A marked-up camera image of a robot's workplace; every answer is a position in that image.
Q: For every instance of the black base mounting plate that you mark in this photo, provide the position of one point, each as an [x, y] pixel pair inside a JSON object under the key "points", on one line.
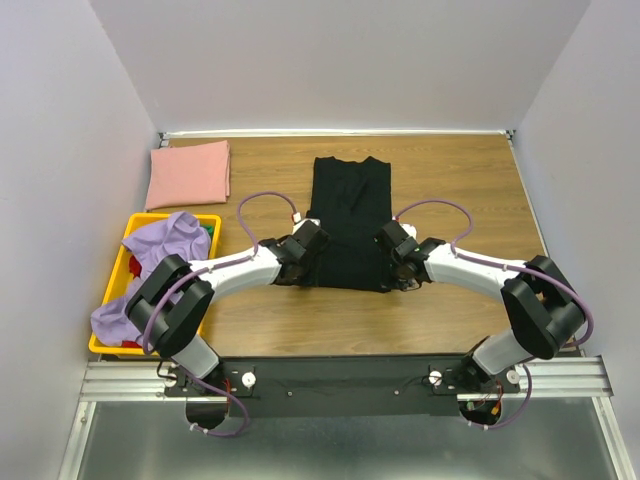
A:
{"points": [[336, 386]]}

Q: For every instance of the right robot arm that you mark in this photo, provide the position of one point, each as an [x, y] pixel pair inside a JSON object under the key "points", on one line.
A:
{"points": [[543, 310]]}

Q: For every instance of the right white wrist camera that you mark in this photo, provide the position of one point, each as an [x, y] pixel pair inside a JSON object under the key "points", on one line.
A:
{"points": [[408, 228]]}

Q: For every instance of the lavender t-shirt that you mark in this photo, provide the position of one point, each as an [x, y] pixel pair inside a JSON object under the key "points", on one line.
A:
{"points": [[180, 234]]}

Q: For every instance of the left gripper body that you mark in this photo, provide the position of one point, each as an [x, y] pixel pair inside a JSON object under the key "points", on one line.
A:
{"points": [[309, 275]]}

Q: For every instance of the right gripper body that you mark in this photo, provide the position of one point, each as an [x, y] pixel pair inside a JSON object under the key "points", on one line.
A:
{"points": [[396, 277]]}

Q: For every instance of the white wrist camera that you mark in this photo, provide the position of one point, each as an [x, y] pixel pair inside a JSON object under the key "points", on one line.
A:
{"points": [[299, 220], [408, 228]]}

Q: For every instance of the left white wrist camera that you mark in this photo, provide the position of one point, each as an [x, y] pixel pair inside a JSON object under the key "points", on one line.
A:
{"points": [[299, 220]]}

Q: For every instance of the pink folded t-shirt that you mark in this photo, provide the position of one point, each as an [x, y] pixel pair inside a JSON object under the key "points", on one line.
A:
{"points": [[191, 175]]}

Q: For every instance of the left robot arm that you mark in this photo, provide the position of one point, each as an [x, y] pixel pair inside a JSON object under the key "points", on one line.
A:
{"points": [[169, 307]]}

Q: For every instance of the black t-shirt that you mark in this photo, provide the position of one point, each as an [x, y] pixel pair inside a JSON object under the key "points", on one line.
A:
{"points": [[352, 201]]}

